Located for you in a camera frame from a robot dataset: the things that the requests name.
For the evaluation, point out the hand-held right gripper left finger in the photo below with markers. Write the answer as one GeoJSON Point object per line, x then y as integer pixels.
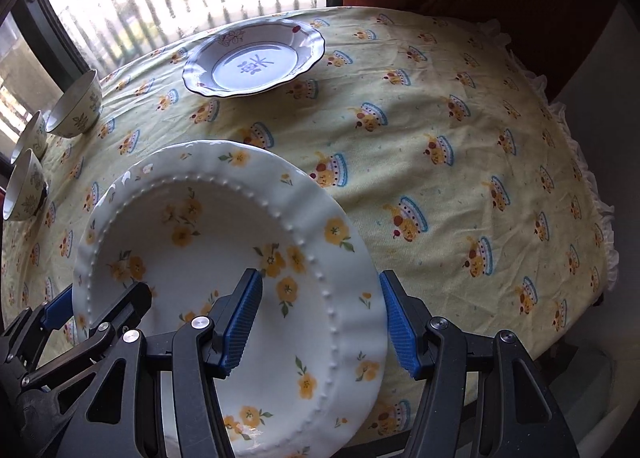
{"type": "Point", "coordinates": [242, 318]}

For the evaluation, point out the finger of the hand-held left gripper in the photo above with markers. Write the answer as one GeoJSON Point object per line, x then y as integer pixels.
{"type": "Point", "coordinates": [55, 310]}
{"type": "Point", "coordinates": [127, 303]}

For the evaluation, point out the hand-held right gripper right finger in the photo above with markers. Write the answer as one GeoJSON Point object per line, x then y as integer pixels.
{"type": "Point", "coordinates": [400, 328]}

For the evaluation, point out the white yellow-flower plate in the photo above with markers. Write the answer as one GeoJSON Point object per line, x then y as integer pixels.
{"type": "Point", "coordinates": [200, 218]}

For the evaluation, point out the white floral bowl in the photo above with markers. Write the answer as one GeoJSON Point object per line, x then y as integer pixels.
{"type": "Point", "coordinates": [31, 138]}
{"type": "Point", "coordinates": [25, 188]}
{"type": "Point", "coordinates": [75, 108]}

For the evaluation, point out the white blue-patterned plate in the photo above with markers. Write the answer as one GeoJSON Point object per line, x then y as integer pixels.
{"type": "Point", "coordinates": [250, 63]}

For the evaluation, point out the yellow printed tablecloth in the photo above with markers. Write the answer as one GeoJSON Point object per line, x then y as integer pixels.
{"type": "Point", "coordinates": [450, 188]}

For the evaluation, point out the balcony railing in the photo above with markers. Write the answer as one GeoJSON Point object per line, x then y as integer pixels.
{"type": "Point", "coordinates": [165, 3]}

